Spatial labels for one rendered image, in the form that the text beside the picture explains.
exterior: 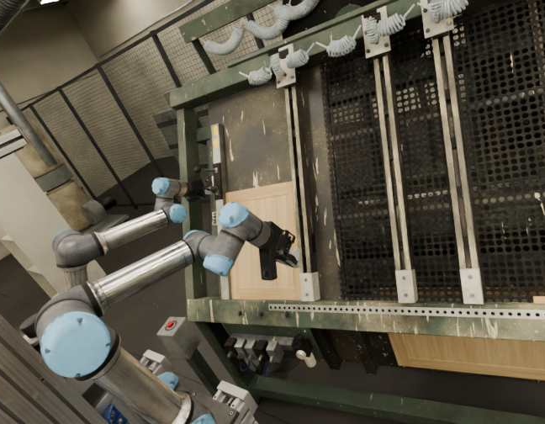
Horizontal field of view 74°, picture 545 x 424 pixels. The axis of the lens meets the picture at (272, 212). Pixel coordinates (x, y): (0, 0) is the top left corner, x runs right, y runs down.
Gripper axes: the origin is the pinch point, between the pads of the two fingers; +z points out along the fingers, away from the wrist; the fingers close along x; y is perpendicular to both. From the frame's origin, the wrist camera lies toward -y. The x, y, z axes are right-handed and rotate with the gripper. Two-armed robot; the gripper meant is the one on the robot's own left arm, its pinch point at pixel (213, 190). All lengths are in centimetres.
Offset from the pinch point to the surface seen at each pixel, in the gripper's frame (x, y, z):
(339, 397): 122, 3, 49
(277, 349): 84, 0, 6
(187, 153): -32.8, 13.7, 8.6
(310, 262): 54, -33, 5
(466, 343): 113, -70, 47
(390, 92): 6, -96, 4
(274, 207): 21.4, -24.2, 10.1
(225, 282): 44.3, 18.0, 7.9
